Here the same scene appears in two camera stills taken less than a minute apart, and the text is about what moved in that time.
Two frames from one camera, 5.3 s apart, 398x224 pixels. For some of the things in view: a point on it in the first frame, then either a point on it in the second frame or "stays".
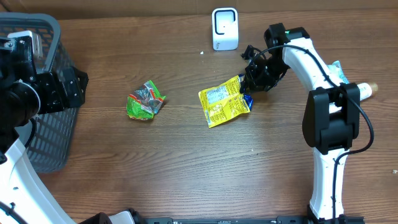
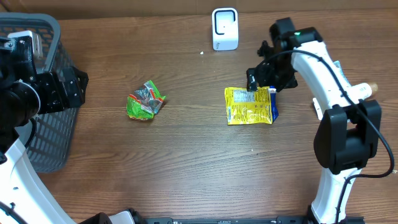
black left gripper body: [51, 93] stays
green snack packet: [145, 102] stays
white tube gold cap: [367, 89] stays
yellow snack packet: [225, 101] to [246, 107]
